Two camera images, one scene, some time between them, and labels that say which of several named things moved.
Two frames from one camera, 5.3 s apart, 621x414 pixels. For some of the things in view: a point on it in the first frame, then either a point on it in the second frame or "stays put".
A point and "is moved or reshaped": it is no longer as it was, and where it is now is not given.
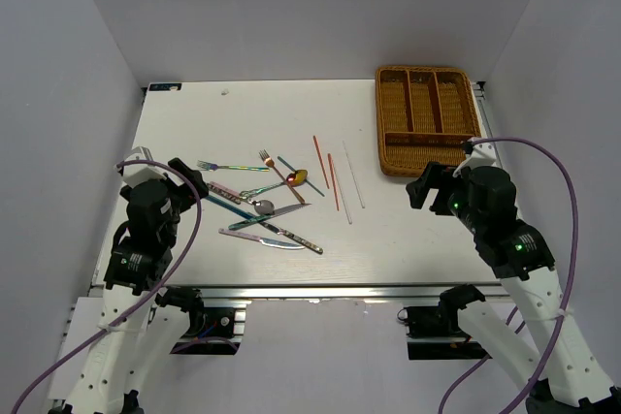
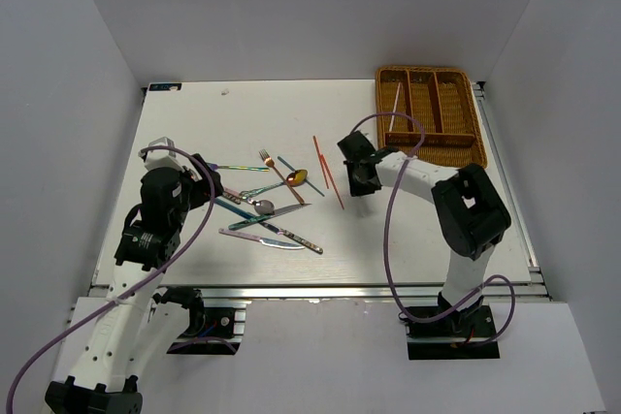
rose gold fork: (270, 163) stays put
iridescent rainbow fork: (212, 167) stays put
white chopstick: (353, 175) is moved or reshaped
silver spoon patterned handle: (261, 207) stays put
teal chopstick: (291, 168) stays put
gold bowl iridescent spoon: (294, 178) stays put
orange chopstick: (321, 162) stays put
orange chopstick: (334, 181) is moved or reshaped
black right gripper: (438, 176) -> (356, 190)
